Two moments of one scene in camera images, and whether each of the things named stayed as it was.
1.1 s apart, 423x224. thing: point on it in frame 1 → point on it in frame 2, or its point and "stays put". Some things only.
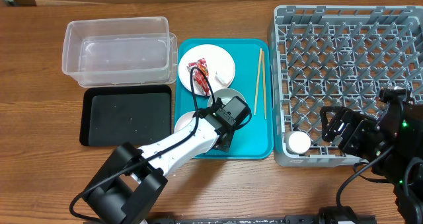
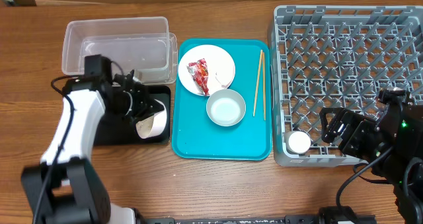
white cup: [297, 142] stays put
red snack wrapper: [198, 77] stays put
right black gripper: [357, 125] stays put
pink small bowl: [183, 120] → [153, 125]
